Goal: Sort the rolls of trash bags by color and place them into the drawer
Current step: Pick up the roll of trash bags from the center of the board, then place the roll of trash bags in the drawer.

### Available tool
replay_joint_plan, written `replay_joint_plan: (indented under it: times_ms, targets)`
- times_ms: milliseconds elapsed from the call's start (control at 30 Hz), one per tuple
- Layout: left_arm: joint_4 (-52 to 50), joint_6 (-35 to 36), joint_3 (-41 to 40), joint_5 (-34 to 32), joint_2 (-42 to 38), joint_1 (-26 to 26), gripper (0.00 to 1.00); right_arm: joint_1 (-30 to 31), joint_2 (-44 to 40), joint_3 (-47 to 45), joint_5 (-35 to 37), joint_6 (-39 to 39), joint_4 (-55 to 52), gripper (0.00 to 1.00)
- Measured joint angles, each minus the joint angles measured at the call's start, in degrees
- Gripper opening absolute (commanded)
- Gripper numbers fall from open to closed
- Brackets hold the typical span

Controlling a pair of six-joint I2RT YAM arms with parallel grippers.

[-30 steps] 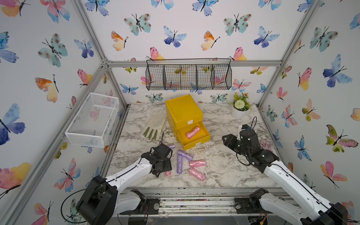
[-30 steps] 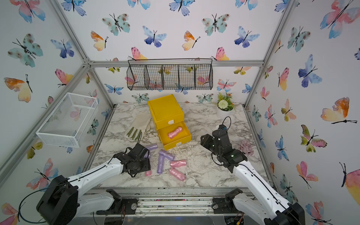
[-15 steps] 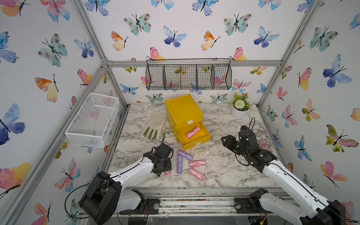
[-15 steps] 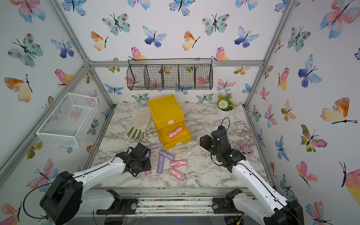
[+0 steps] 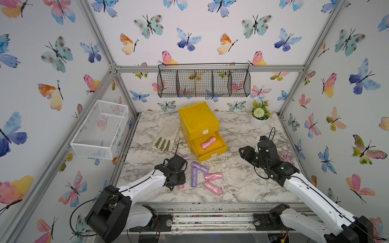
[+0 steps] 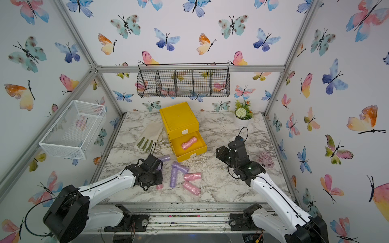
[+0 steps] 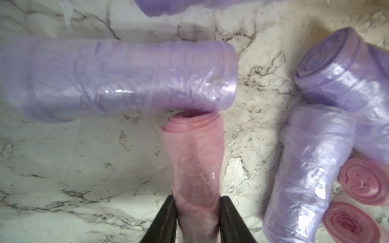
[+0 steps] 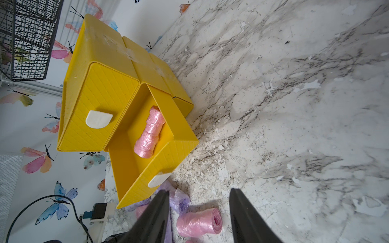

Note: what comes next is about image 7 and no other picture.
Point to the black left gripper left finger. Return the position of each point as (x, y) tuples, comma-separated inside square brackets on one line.
[(163, 228)]

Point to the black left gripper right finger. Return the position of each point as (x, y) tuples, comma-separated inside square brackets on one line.
[(231, 225)]

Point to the pink roll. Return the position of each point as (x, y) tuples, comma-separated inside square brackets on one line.
[(194, 143), (348, 224), (366, 181)]

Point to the pink roll bottom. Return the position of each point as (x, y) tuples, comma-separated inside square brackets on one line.
[(348, 224)]

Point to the purple roll upright centre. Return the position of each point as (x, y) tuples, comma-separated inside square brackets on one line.
[(317, 140)]

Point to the purple roll angled centre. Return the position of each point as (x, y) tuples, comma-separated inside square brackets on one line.
[(344, 71)]

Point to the purple roll upper left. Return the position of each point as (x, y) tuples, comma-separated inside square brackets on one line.
[(154, 8)]

